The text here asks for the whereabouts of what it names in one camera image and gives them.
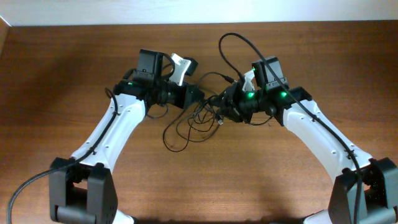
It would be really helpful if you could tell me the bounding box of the black cable bundle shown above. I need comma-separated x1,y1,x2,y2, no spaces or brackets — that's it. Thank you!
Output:
162,71,239,153

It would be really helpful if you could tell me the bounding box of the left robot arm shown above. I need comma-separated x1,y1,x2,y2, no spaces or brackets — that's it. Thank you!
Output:
49,49,204,224

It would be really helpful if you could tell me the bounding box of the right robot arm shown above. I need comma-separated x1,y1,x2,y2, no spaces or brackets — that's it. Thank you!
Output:
217,57,397,223

